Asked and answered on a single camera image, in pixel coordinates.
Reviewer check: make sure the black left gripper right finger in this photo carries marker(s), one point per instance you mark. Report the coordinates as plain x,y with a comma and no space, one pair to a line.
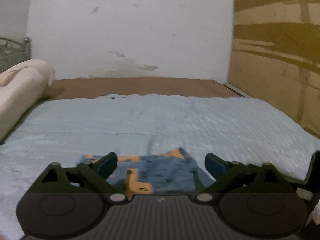
236,177

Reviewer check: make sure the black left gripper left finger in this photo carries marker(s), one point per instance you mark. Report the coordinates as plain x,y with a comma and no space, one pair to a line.
86,177

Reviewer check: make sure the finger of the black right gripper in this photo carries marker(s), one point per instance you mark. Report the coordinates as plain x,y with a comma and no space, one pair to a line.
308,190

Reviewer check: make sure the blue orange patterned pants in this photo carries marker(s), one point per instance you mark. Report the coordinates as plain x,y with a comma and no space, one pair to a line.
174,172

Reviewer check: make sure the light blue bed sheet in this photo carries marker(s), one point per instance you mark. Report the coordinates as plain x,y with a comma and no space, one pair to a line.
247,130

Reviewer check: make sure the cream rolled comforter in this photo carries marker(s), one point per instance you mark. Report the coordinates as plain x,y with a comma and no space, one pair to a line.
21,87

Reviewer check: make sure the metal ornate headboard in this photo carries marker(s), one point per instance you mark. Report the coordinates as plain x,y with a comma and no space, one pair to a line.
13,52

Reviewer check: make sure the brown wooden bed frame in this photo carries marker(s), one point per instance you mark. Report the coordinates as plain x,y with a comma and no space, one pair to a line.
91,88

